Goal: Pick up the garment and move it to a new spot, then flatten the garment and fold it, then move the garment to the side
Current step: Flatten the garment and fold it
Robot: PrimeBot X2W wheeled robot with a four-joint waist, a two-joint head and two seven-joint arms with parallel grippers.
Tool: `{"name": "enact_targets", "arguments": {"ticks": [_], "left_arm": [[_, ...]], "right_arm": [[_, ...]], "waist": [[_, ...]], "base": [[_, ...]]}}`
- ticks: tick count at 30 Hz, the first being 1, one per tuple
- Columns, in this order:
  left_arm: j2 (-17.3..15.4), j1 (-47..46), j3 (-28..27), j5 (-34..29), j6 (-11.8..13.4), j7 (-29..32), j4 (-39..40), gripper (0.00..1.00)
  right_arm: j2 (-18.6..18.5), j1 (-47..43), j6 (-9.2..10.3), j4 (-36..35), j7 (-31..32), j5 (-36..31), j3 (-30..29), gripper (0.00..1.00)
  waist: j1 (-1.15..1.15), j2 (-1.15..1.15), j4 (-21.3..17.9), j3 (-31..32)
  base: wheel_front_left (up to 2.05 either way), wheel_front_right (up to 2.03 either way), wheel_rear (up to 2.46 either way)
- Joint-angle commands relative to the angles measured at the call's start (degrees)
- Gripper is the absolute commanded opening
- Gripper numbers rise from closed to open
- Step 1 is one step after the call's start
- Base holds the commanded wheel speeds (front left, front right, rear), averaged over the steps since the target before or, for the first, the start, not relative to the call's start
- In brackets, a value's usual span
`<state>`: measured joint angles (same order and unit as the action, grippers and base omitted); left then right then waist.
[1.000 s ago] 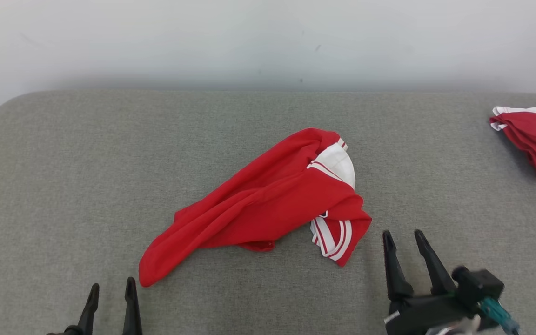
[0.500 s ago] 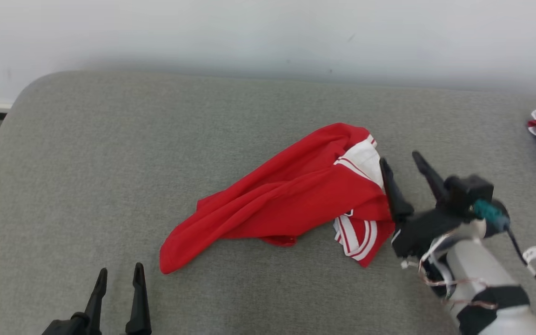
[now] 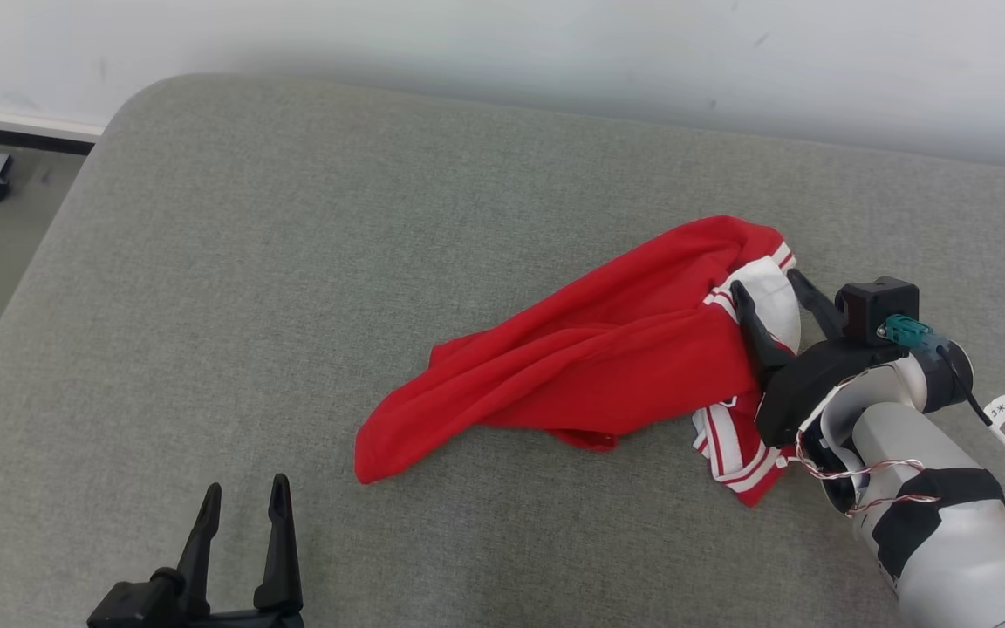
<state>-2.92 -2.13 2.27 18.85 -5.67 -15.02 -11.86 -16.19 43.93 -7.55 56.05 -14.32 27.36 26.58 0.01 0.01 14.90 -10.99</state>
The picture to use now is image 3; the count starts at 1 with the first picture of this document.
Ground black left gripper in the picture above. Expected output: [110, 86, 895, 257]
[88, 475, 305, 628]

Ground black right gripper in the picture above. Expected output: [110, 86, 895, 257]
[729, 269, 906, 448]

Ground red jersey striped trim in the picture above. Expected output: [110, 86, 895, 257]
[354, 215, 804, 509]

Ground white black baseboard strip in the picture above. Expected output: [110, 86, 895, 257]
[0, 105, 107, 157]

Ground black cable teal connector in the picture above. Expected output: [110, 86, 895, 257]
[878, 314, 1005, 512]

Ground thin red white twisted wires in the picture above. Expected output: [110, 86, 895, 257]
[786, 426, 940, 517]

